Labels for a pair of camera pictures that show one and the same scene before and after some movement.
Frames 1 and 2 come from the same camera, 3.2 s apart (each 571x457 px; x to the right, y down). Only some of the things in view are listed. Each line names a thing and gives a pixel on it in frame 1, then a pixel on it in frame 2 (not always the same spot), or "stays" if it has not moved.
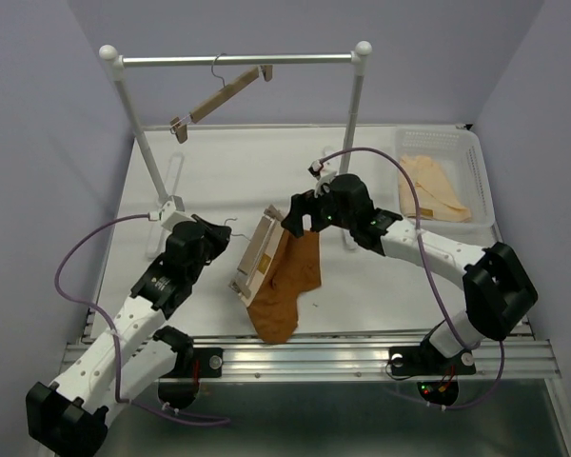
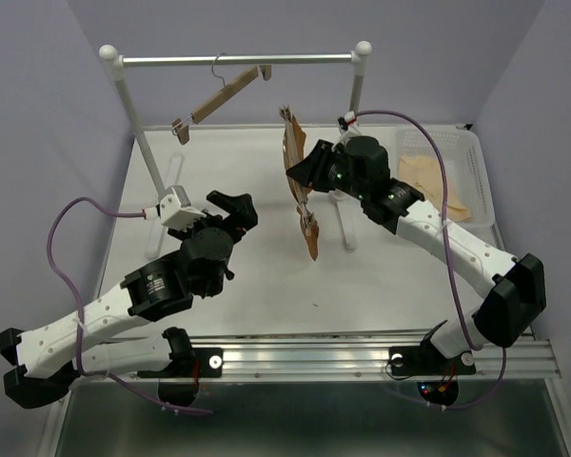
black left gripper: (218, 234) to (242, 216)
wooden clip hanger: (256, 254) to (292, 155)
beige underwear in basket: (437, 201) stays
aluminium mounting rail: (356, 357) stays
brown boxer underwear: (295, 268) to (293, 149)
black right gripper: (301, 205) to (310, 169)
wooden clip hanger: (219, 98) stays
